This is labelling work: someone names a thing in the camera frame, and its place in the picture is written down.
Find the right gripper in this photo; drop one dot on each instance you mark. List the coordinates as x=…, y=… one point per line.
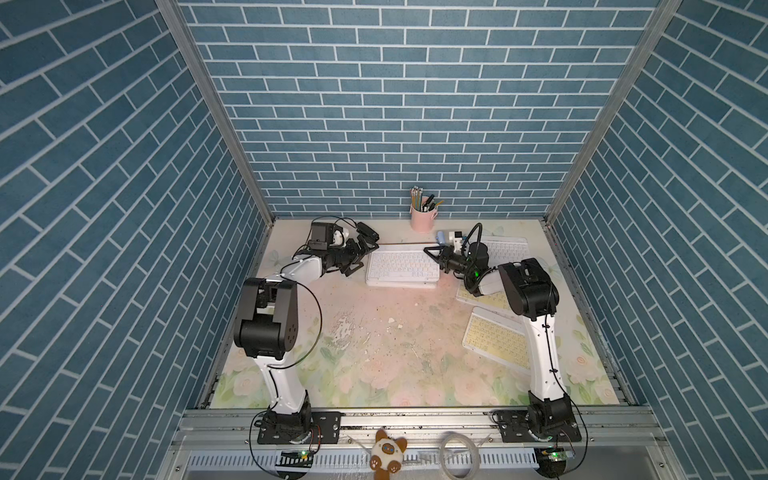
x=446, y=258

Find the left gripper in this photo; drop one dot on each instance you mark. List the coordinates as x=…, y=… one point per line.
x=353, y=259

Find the white keyboard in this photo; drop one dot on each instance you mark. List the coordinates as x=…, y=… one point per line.
x=402, y=265
x=503, y=250

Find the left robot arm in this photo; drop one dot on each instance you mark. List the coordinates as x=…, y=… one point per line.
x=266, y=325

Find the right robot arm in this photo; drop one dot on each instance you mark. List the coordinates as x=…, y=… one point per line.
x=532, y=296

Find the black stapler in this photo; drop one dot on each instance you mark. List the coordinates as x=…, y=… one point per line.
x=367, y=233

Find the pink pen cup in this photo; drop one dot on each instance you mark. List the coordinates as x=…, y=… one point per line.
x=422, y=218

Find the yellow keyboard right upper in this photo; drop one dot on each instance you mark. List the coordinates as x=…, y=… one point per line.
x=496, y=302

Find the yellow keyboard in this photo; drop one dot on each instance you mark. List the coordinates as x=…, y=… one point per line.
x=496, y=302
x=497, y=338

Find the yellow keyboard right lower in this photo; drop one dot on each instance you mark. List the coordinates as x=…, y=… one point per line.
x=497, y=338

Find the plush toy cat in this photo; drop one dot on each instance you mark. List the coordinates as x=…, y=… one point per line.
x=387, y=455

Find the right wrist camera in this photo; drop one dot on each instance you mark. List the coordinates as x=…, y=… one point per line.
x=460, y=240

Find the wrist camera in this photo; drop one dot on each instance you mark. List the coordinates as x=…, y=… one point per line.
x=460, y=240
x=323, y=236

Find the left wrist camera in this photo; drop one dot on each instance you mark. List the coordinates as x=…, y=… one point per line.
x=323, y=236

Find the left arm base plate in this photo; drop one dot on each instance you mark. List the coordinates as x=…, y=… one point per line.
x=284, y=429

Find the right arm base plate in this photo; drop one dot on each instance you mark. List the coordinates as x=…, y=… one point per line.
x=526, y=425

